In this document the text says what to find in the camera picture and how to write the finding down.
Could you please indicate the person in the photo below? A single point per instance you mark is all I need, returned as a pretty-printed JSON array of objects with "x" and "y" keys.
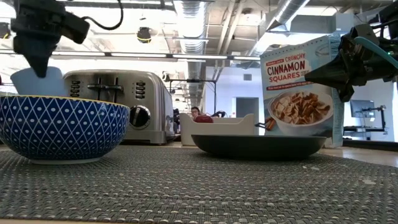
[{"x": 195, "y": 111}]

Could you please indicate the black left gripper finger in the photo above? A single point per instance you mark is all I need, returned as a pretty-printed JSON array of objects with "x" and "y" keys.
[{"x": 38, "y": 53}]

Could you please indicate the grey woven placemat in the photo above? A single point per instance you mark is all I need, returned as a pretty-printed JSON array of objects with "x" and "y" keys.
[{"x": 199, "y": 189}]

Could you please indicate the black hanging ceiling device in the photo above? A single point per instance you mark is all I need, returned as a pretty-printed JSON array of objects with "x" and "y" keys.
[{"x": 144, "y": 35}]

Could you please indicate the silver ventilation duct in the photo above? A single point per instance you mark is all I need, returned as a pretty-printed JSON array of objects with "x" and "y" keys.
[
  {"x": 192, "y": 37},
  {"x": 280, "y": 15}
]

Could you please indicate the cinnamon squares cereal bag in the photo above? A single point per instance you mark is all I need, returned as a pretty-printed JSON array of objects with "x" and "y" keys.
[{"x": 289, "y": 74}]

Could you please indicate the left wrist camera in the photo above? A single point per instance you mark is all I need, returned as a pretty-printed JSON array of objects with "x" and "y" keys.
[{"x": 76, "y": 28}]

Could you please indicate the silver four-slot toaster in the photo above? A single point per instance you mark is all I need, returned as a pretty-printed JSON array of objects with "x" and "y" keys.
[{"x": 124, "y": 102}]

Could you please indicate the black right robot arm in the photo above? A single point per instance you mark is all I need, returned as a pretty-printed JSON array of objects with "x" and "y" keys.
[{"x": 390, "y": 12}]

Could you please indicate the light blue cup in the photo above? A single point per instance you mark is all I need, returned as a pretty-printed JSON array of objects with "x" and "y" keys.
[{"x": 28, "y": 84}]

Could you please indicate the red apple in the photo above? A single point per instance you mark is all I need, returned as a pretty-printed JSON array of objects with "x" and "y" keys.
[{"x": 203, "y": 119}]

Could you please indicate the black aluminium table frame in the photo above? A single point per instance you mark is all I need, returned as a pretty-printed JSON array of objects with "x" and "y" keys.
[{"x": 373, "y": 145}]

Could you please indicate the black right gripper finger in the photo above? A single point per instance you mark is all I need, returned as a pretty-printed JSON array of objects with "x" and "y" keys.
[
  {"x": 343, "y": 93},
  {"x": 332, "y": 73}
]

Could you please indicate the black pole frame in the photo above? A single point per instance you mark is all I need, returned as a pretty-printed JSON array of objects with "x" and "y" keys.
[{"x": 192, "y": 81}]

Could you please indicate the pale plastic tray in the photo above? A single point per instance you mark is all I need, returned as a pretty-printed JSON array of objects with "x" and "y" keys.
[{"x": 217, "y": 130}]

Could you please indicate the blue patterned bowl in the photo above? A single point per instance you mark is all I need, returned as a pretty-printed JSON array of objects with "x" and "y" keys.
[{"x": 62, "y": 127}]

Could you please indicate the black plate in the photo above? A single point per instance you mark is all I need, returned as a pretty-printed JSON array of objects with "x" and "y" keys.
[{"x": 258, "y": 146}]

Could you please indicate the ceiling light bar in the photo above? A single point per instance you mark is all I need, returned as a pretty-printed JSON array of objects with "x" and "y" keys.
[{"x": 140, "y": 55}]

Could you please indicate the computer monitor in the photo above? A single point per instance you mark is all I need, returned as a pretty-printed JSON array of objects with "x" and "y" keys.
[{"x": 362, "y": 108}]

